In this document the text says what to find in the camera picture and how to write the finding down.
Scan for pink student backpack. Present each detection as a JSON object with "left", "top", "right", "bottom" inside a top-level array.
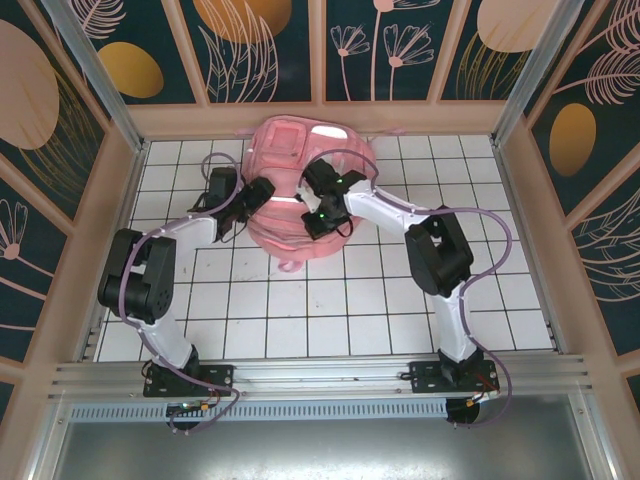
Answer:
[{"left": 234, "top": 114, "right": 406, "bottom": 274}]

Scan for grey metal sheet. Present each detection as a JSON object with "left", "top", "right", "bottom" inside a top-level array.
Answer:
[{"left": 47, "top": 418, "right": 609, "bottom": 480}]

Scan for wall panel with pink flowers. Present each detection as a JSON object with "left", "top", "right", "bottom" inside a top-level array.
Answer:
[{"left": 324, "top": 0, "right": 444, "bottom": 104}]

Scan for wall panel orange disc leaves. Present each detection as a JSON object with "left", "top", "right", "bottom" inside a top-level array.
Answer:
[{"left": 179, "top": 0, "right": 321, "bottom": 105}]

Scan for wall panel with orange oval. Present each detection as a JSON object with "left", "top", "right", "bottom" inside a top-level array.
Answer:
[{"left": 74, "top": 0, "right": 209, "bottom": 106}]

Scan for aluminium frame post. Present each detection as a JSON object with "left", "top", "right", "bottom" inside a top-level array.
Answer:
[
  {"left": 489, "top": 0, "right": 587, "bottom": 149},
  {"left": 39, "top": 0, "right": 150, "bottom": 157}
]

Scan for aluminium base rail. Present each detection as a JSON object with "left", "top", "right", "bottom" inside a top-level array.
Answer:
[{"left": 48, "top": 354, "right": 595, "bottom": 401}]

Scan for wall panel pale disc leaves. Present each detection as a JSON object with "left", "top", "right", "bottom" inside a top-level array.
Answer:
[{"left": 438, "top": 0, "right": 551, "bottom": 101}]

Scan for wall panel single flower outline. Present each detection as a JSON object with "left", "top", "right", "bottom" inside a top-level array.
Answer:
[{"left": 0, "top": 157, "right": 76, "bottom": 361}]

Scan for wall panel pale disc gold lines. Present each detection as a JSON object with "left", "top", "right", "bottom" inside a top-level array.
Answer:
[{"left": 0, "top": 0, "right": 110, "bottom": 225}]

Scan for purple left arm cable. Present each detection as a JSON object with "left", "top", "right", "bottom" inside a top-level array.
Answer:
[{"left": 119, "top": 152, "right": 246, "bottom": 437}]

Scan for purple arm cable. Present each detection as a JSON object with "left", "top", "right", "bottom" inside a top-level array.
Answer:
[
  {"left": 319, "top": 147, "right": 514, "bottom": 431},
  {"left": 119, "top": 152, "right": 246, "bottom": 437}
]

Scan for grey slotted cable duct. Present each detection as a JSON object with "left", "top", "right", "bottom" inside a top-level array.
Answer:
[{"left": 67, "top": 398, "right": 450, "bottom": 422}]

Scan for wall panel orange oval feather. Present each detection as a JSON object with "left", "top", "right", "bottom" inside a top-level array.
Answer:
[{"left": 527, "top": 0, "right": 640, "bottom": 216}]

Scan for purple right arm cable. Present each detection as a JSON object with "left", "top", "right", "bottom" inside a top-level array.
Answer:
[{"left": 319, "top": 147, "right": 514, "bottom": 431}]

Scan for wall panel pink feather outlines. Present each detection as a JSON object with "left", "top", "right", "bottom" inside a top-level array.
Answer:
[{"left": 569, "top": 189, "right": 640, "bottom": 356}]

